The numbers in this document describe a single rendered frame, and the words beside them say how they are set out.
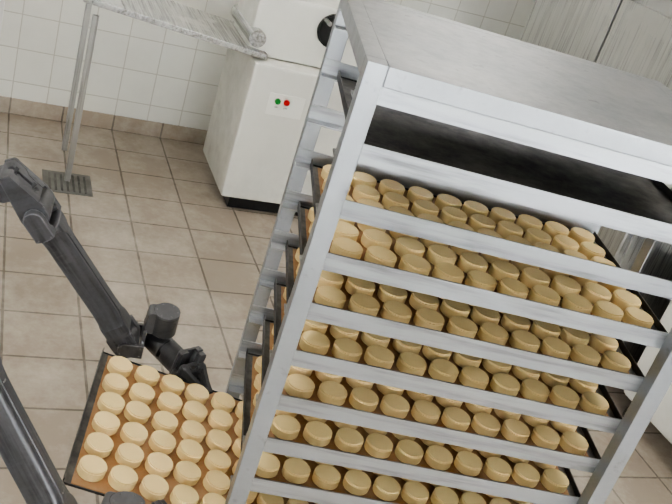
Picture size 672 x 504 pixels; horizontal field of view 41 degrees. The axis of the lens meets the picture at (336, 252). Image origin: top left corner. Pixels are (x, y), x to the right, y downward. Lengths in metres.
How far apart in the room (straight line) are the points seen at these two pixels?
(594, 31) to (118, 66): 2.74
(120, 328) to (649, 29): 2.95
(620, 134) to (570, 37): 3.41
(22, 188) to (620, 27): 3.21
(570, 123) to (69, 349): 2.66
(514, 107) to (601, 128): 0.13
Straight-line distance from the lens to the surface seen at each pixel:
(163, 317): 1.97
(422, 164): 1.29
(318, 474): 1.64
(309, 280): 1.33
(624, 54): 4.36
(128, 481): 1.66
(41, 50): 5.54
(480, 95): 1.24
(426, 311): 1.49
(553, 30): 4.85
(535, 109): 1.27
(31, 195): 1.80
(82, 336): 3.71
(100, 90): 5.62
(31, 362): 3.53
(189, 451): 1.77
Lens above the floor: 2.09
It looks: 25 degrees down
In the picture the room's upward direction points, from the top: 18 degrees clockwise
